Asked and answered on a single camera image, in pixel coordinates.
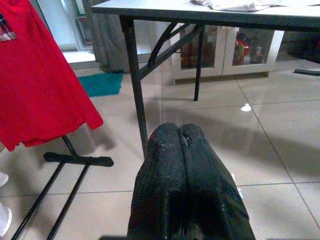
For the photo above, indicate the grey folding table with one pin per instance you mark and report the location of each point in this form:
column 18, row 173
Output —
column 137, row 87

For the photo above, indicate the white glass door cabinet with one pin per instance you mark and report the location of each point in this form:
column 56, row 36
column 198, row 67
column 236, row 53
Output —
column 222, row 62

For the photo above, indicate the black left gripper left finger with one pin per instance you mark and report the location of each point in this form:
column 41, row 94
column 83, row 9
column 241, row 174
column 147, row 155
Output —
column 160, row 175

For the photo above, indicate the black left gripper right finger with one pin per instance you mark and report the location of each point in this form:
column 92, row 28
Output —
column 210, row 187

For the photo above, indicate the metal clothes rack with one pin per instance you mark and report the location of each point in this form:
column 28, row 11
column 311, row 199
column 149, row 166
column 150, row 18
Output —
column 82, row 160

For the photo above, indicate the teal rug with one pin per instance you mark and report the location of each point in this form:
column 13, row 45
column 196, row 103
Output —
column 102, row 85

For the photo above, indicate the dark TV stand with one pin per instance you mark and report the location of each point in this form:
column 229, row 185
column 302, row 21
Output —
column 307, row 47

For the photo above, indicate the sliding glass door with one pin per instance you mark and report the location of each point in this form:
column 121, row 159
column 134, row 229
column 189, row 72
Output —
column 57, row 25

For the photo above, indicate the white shirt with patches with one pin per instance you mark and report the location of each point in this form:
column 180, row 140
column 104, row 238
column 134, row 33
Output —
column 230, row 5

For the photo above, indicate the grey curtain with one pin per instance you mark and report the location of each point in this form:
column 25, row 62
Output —
column 110, row 45

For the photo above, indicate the red polo shirt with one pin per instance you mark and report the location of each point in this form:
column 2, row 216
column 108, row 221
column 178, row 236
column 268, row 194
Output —
column 37, row 87

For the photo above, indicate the white polo shirt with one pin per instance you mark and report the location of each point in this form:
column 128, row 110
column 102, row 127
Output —
column 3, row 220

